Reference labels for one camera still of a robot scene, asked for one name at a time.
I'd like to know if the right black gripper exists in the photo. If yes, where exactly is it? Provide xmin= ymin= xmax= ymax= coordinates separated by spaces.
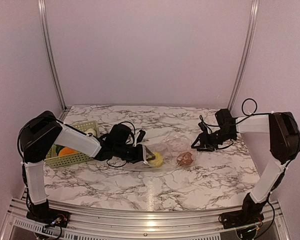
xmin=191 ymin=128 xmax=235 ymax=152

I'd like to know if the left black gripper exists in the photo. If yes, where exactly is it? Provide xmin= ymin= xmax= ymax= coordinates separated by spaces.
xmin=114 ymin=143 xmax=155 ymax=164

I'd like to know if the fake green yellow pear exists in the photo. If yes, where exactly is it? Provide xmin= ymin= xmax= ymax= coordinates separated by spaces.
xmin=148 ymin=151 xmax=164 ymax=168

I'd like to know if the clear zip top bag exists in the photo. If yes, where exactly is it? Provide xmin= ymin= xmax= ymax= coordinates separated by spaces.
xmin=124 ymin=133 xmax=198 ymax=172

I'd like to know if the fake bok choy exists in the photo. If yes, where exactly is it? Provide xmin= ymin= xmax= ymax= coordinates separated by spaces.
xmin=85 ymin=128 xmax=97 ymax=137

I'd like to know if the green plastic basket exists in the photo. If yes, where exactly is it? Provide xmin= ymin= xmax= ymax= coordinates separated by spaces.
xmin=45 ymin=120 xmax=100 ymax=169

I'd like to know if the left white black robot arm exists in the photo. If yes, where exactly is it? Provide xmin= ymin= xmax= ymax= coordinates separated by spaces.
xmin=17 ymin=110 xmax=156 ymax=223

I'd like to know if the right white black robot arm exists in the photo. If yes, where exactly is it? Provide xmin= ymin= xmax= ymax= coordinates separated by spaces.
xmin=191 ymin=108 xmax=300 ymax=224

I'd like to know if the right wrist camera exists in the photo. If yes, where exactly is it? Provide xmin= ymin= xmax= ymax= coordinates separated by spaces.
xmin=198 ymin=115 xmax=213 ymax=134

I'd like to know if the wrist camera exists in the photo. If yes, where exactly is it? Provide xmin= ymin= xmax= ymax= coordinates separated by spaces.
xmin=133 ymin=129 xmax=146 ymax=147
xmin=198 ymin=115 xmax=213 ymax=134

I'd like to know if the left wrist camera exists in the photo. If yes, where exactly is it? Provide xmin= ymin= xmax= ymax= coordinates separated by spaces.
xmin=133 ymin=129 xmax=146 ymax=147

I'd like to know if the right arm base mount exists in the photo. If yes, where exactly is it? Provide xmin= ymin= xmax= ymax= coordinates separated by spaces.
xmin=218 ymin=209 xmax=264 ymax=229

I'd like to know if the front aluminium rail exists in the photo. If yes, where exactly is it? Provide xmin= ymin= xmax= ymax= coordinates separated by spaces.
xmin=0 ymin=197 xmax=291 ymax=240

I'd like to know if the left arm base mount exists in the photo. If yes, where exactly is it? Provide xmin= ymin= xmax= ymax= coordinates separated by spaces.
xmin=26 ymin=208 xmax=70 ymax=228

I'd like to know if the right aluminium frame post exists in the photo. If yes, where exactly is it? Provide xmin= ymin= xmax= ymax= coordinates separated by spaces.
xmin=227 ymin=0 xmax=260 ymax=111

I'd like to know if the aluminium frame post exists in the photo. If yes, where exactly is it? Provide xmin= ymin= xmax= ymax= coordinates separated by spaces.
xmin=37 ymin=0 xmax=67 ymax=112
xmin=227 ymin=0 xmax=260 ymax=111

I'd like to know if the left aluminium frame post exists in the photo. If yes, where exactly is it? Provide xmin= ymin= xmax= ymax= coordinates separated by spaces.
xmin=37 ymin=0 xmax=67 ymax=112

